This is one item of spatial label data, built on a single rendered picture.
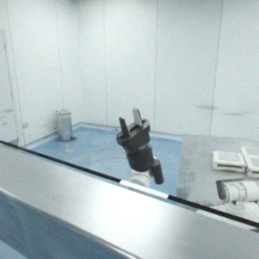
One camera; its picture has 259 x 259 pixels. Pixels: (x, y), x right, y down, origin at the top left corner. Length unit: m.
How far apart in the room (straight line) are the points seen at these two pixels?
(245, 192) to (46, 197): 0.76
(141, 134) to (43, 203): 0.58
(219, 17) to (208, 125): 1.98
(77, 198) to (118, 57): 5.29
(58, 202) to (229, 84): 4.75
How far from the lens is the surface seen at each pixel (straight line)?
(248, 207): 0.99
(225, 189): 0.86
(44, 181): 0.22
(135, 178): 0.84
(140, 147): 0.77
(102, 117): 5.85
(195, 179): 1.95
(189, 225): 0.17
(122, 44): 5.40
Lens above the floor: 1.73
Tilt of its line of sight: 17 degrees down
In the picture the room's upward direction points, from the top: straight up
